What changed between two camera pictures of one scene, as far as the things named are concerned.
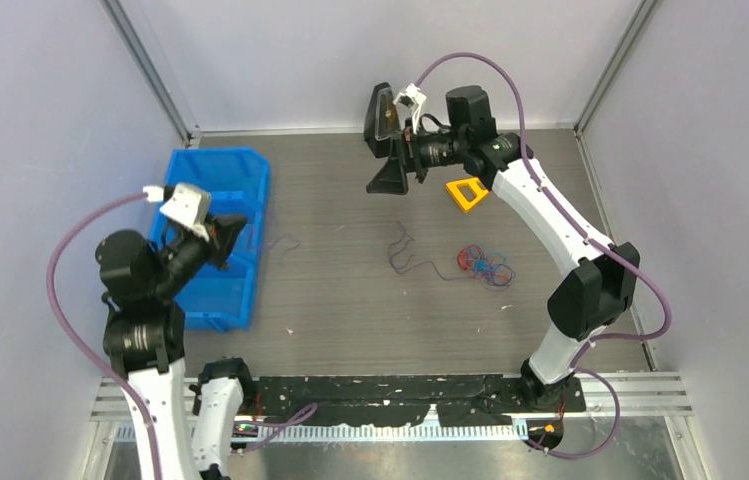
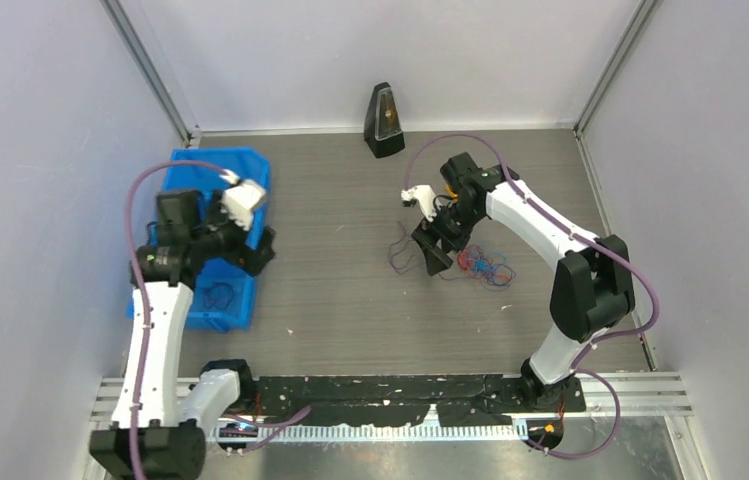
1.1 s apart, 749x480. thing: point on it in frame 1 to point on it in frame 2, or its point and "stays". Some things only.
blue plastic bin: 220,299 stays
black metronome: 382,121 stays
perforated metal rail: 334,432 stays
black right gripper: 391,179 to 437,259
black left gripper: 222,233 to 253,260
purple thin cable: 281,235 to 217,283
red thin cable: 460,252 stays
